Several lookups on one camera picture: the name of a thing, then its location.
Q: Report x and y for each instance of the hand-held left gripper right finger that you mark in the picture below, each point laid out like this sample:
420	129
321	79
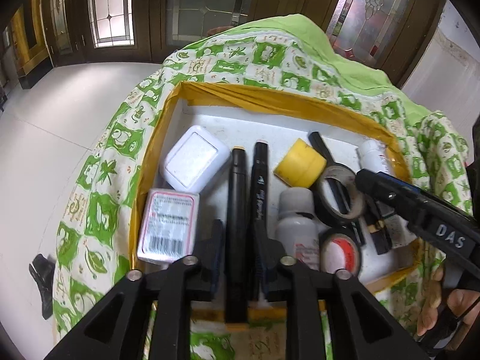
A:
260	273

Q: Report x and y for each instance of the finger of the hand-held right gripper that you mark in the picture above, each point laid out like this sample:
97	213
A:
382	187

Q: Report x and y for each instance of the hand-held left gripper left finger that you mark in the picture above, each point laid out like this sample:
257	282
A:
216	270

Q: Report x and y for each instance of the white medicine bottle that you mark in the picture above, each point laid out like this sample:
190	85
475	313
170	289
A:
373	157
296	228

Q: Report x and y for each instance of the black lipstick tube gold band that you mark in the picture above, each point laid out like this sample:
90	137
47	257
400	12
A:
380	240

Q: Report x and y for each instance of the black marker yellow tip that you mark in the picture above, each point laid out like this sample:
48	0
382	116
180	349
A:
236	213

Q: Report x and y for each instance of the small white barcode box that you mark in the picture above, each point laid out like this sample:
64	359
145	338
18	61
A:
167	225

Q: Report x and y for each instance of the black tape roll red core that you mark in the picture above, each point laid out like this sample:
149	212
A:
347	247

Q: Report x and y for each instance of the long black marker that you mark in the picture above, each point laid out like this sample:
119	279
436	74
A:
318	142

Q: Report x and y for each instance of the yellow round jar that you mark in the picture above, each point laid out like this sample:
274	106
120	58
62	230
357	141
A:
300	165

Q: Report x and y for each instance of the black marker white lettering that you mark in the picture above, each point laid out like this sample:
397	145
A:
259	180

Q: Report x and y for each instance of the white square plastic case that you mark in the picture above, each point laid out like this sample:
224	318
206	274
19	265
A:
193	161

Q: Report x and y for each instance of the white foam tray yellow tape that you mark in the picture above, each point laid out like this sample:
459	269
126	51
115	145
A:
240	120

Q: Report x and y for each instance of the person's right hand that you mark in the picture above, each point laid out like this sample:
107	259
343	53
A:
431	307

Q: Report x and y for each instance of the wooden stained glass door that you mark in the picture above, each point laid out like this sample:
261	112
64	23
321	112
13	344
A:
375	18
210	3
112	7

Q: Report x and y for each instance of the black shoe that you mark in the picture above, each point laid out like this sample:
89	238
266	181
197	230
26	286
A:
43	281

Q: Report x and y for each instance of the green printed blanket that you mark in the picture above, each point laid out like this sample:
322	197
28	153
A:
262	56

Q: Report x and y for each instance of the yellow wooden door frame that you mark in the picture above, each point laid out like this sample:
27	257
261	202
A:
26	37

